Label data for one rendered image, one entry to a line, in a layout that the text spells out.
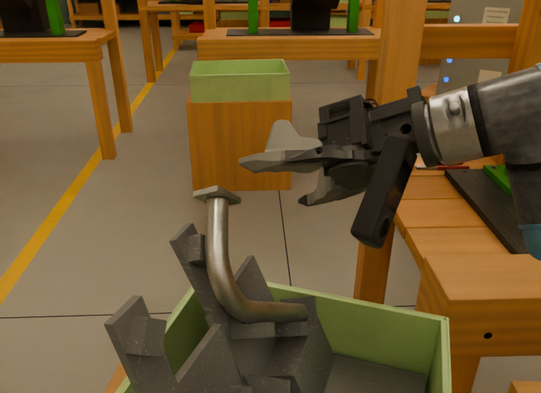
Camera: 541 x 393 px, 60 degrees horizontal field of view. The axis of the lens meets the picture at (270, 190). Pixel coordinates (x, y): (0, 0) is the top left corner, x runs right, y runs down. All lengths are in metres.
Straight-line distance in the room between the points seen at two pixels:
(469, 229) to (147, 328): 0.88
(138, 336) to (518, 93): 0.42
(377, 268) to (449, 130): 1.17
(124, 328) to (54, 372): 1.65
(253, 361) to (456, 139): 0.43
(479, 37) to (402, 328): 0.94
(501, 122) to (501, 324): 0.59
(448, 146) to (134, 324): 0.35
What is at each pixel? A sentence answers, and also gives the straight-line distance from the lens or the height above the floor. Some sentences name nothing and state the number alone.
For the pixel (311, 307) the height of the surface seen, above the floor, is 0.95.
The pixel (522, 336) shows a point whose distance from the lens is 1.06.
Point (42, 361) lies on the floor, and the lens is 2.19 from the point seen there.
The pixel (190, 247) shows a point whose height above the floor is 1.13.
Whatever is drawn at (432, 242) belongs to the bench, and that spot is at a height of 0.88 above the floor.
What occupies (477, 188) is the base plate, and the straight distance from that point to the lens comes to 1.36.
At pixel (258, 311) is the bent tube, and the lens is 0.65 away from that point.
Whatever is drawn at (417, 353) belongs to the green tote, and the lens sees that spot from 0.84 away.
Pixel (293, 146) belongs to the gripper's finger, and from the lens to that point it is 0.52.
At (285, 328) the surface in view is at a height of 0.95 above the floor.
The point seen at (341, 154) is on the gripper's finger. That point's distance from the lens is 0.50.
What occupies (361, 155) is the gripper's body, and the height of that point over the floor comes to 1.27.
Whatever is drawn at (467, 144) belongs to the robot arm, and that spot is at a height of 1.30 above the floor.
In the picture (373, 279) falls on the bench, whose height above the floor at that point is 0.47.
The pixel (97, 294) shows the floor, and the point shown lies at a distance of 2.43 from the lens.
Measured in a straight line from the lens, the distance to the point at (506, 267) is 1.06.
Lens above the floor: 1.47
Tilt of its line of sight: 27 degrees down
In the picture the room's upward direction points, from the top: straight up
